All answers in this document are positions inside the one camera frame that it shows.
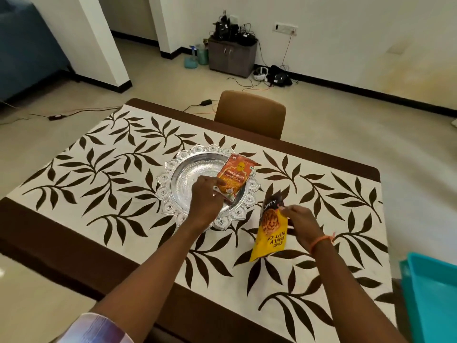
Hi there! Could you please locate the person's right hand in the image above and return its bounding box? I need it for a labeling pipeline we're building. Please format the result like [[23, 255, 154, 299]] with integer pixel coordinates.
[[279, 205, 325, 253]]

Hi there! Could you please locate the person's left hand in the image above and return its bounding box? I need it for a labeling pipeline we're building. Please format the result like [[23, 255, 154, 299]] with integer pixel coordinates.
[[187, 175, 228, 230]]

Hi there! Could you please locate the yellow and black nut packet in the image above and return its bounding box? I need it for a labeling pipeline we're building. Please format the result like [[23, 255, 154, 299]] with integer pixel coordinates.
[[249, 189, 290, 263]]

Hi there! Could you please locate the orange snack packet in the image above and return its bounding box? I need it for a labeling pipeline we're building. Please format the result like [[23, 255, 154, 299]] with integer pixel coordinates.
[[214, 154, 262, 206]]

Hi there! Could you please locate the person's right forearm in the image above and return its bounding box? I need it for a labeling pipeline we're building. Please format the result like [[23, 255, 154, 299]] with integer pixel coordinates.
[[310, 238, 409, 343]]

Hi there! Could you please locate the person's left forearm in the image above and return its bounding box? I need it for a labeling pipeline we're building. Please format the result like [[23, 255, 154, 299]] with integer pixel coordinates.
[[88, 218, 205, 343]]

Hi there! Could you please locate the leaf-patterned tablecloth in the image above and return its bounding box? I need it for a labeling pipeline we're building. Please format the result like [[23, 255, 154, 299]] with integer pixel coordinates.
[[6, 103, 397, 343]]

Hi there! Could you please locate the ornate silver plate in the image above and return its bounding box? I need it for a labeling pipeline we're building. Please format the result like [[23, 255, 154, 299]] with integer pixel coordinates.
[[155, 144, 261, 231]]

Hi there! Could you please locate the brown chair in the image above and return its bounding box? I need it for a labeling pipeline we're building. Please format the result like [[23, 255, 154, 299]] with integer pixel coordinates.
[[214, 90, 287, 140]]

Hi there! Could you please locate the black bag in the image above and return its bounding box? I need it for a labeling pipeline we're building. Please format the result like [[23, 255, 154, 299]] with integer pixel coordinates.
[[266, 65, 293, 87]]

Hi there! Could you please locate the small grey cabinet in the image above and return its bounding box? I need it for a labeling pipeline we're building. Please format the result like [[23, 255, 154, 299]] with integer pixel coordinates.
[[208, 36, 258, 78]]

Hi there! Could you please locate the turquoise plastic tray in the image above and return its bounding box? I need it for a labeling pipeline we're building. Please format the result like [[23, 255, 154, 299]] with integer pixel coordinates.
[[399, 252, 457, 343]]

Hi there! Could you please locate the pile of black electronic devices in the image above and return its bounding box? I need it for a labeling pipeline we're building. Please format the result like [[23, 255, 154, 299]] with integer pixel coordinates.
[[213, 10, 258, 47]]

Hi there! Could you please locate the plaid shirt sleeve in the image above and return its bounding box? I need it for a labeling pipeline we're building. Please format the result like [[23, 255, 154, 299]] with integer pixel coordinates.
[[57, 312, 134, 343]]

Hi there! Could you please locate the orange thread bracelet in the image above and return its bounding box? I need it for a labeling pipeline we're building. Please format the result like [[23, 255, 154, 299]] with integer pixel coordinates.
[[309, 232, 336, 255]]

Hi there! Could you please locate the white wall socket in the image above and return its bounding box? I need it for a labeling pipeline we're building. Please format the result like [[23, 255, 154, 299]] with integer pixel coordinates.
[[273, 21, 298, 35]]

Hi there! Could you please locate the black cable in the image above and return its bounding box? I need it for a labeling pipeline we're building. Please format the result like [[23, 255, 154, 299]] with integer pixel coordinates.
[[29, 106, 122, 121]]

